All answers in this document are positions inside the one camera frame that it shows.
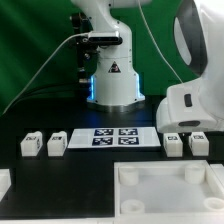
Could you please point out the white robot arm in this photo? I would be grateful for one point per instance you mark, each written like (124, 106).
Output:
(198, 29)

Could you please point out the white marker tag sheet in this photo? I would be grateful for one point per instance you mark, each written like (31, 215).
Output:
(114, 137)

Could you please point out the white fence piece left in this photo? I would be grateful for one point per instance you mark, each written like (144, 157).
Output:
(5, 182)

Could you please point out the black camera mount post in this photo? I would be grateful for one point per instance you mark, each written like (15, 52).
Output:
(84, 52)

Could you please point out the silver front depth camera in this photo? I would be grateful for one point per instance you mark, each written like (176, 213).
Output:
(105, 38)

